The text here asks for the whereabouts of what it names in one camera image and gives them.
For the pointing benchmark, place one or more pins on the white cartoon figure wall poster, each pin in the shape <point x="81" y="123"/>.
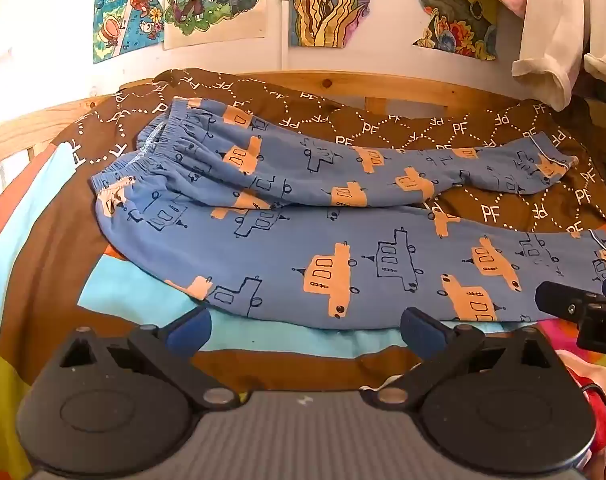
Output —
<point x="213" y="5"/>

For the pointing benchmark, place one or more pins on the wooden bed frame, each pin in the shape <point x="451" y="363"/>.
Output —
<point x="333" y="82"/>

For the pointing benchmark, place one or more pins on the colourful striped bed sheet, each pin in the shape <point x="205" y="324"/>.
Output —
<point x="133" y="290"/>

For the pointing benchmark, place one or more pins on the red patterned cloth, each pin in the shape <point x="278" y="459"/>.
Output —
<point x="600" y="375"/>

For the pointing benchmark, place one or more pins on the teal cartoon wall poster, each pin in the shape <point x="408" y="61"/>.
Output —
<point x="128" y="10"/>

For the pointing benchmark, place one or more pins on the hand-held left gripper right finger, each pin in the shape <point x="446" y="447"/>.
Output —
<point x="423" y="332"/>

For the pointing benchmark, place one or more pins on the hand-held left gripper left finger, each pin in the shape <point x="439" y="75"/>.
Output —
<point x="190" y="334"/>

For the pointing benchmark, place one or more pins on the white wall pipe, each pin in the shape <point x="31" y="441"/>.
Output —
<point x="285" y="15"/>

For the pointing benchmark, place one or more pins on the swirl pattern wall poster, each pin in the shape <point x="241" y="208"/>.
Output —
<point x="333" y="5"/>

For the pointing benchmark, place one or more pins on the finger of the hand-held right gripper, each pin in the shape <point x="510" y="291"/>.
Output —
<point x="558" y="297"/>

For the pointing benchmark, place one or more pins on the brown patterned blanket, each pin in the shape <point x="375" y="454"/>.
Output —
<point x="508" y="202"/>

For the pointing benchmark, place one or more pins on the torn colourful wall poster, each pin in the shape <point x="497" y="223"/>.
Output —
<point x="458" y="15"/>

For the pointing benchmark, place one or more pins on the cream hanging garment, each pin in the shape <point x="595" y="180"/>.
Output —
<point x="553" y="25"/>

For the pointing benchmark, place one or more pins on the blue car print pants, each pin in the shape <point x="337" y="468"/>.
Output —
<point x="283" y="255"/>

